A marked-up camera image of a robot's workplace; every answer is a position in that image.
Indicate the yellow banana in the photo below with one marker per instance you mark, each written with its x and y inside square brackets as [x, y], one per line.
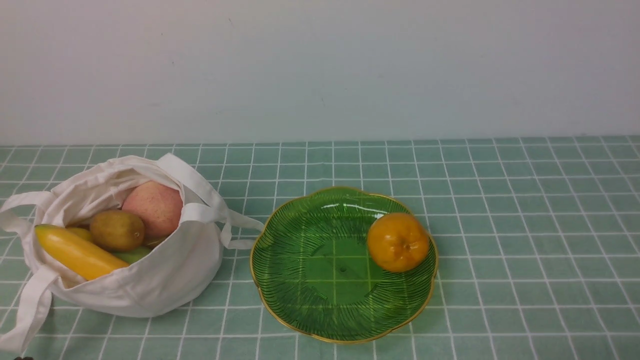
[79, 255]

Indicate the pink peach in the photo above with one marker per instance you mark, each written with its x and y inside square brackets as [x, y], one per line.
[158, 206]

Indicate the green fruit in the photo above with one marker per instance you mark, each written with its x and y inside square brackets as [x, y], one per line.
[132, 256]

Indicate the green glass plate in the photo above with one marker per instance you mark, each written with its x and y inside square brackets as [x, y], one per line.
[314, 273]

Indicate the orange tangerine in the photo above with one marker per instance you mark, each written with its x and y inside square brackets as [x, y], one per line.
[397, 242]

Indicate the yellow lemon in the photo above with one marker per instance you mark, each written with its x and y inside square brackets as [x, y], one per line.
[81, 232]

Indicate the white cloth bag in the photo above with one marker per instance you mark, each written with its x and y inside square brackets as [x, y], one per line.
[172, 275]

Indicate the brown kiwi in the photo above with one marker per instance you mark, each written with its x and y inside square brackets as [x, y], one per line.
[117, 230]

